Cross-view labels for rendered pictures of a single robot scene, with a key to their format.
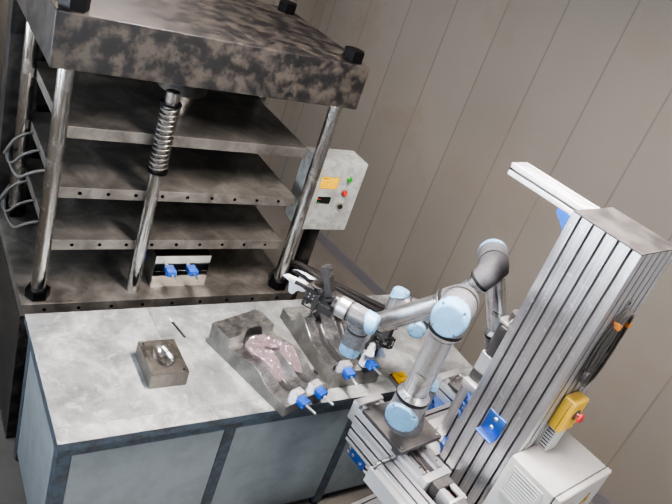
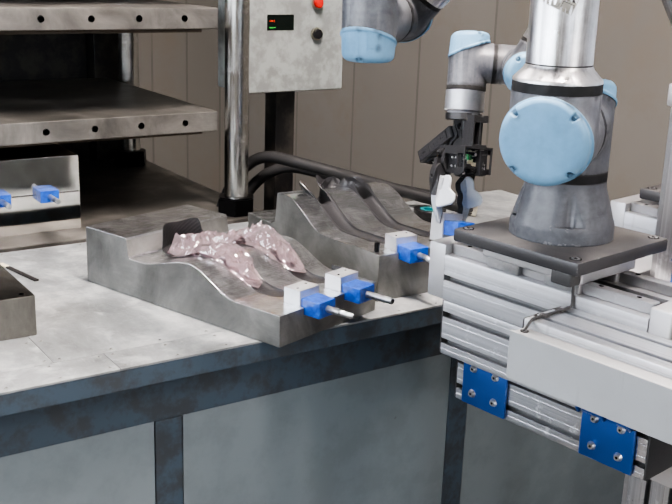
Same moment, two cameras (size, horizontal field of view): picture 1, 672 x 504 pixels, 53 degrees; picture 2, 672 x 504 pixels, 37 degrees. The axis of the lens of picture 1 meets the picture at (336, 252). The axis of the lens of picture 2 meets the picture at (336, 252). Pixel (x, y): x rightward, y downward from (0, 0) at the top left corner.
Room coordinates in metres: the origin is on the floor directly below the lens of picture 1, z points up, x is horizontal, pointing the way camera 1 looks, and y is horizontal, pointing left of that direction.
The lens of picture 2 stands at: (0.52, -0.26, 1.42)
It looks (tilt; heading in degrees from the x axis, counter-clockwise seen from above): 16 degrees down; 5
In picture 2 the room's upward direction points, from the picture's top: 2 degrees clockwise
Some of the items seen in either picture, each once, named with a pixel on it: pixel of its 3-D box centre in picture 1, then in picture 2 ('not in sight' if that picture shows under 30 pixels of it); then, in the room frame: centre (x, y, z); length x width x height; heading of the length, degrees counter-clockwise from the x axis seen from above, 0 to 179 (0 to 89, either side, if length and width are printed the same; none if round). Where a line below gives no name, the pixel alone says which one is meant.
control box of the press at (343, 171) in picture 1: (297, 272); (277, 207); (3.27, 0.16, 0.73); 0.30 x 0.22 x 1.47; 129
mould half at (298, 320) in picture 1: (330, 337); (359, 228); (2.60, -0.11, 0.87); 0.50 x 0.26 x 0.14; 39
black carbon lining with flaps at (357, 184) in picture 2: (333, 331); (360, 207); (2.58, -0.12, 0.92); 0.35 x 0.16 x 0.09; 39
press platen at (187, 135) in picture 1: (172, 110); not in sight; (2.94, 0.94, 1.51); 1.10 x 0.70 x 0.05; 129
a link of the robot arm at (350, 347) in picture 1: (354, 339); (373, 20); (1.96, -0.17, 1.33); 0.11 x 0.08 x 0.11; 163
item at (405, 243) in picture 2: (349, 375); (415, 254); (2.35, -0.24, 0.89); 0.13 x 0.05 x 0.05; 39
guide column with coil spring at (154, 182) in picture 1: (144, 231); not in sight; (2.53, 0.82, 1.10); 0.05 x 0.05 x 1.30
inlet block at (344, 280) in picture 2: (322, 394); (362, 292); (2.20, -0.15, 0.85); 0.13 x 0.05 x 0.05; 57
